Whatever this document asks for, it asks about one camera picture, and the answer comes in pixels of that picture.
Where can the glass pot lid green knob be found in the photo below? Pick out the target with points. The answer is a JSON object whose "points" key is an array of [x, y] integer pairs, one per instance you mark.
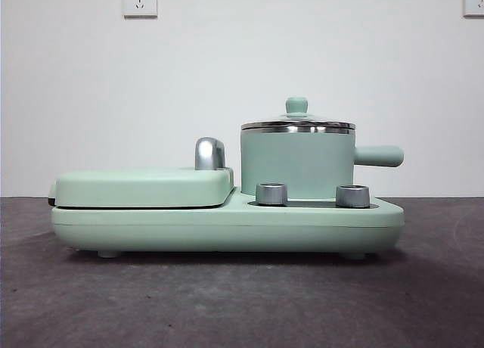
{"points": [[296, 106]]}

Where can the mint green grill lid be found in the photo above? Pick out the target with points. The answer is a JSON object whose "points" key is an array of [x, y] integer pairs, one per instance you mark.
{"points": [[132, 187]]}

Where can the silver control dial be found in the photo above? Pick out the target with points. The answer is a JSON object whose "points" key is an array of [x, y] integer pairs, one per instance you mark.
{"points": [[352, 196], [271, 194]]}

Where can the mint green breakfast maker base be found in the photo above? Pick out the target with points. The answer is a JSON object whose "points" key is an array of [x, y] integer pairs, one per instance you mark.
{"points": [[227, 227]]}

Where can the white wall socket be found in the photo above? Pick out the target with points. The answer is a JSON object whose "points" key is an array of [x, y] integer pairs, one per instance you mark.
{"points": [[139, 2], [474, 2]]}

